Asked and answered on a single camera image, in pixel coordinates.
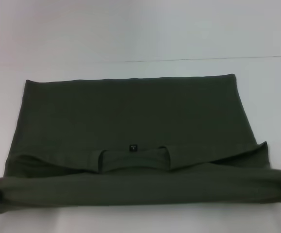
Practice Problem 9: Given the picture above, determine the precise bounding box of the dark green printed t-shirt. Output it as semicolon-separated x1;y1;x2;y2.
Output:
0;73;281;216

